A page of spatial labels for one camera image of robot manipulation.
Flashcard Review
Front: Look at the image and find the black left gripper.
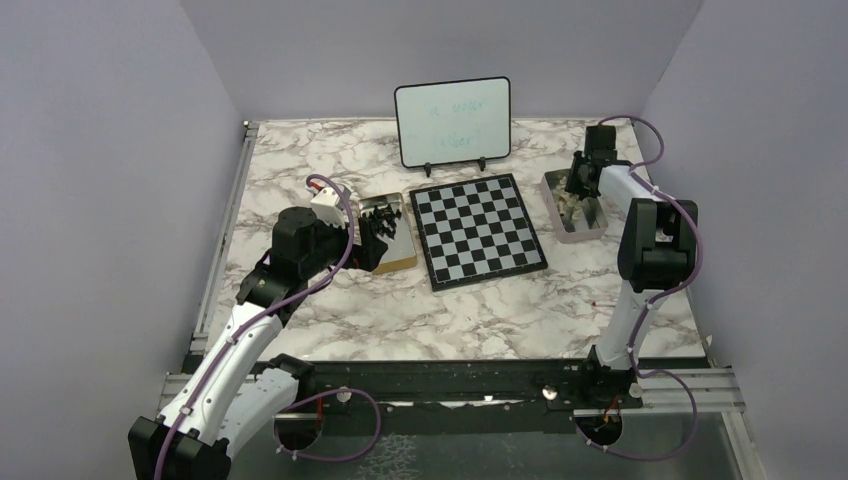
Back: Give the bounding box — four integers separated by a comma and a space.
301, 211, 389, 279

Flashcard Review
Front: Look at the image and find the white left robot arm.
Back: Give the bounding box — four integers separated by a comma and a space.
128, 207, 400, 479

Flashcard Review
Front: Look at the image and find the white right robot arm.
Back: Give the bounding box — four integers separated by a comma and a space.
565, 150, 698, 408

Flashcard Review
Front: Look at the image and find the pile of white chess pieces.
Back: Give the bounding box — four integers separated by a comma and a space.
552, 174, 583, 230

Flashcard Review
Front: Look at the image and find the pile of black chess pieces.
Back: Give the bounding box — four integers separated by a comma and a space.
361, 204, 402, 240

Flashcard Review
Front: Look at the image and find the gold tin tray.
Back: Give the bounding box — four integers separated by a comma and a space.
358, 192, 417, 275

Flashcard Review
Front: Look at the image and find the pink tin tray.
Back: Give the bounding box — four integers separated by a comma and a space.
539, 169, 608, 244

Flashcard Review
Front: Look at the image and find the black silver chessboard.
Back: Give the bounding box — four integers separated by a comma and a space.
409, 174, 548, 292

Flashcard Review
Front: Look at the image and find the small whiteboard on stand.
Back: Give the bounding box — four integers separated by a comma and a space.
393, 76, 512, 176

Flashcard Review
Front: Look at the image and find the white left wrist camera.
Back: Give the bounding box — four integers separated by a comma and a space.
310, 185, 351, 228

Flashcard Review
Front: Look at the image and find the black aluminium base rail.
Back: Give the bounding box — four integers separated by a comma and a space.
158, 357, 747, 439

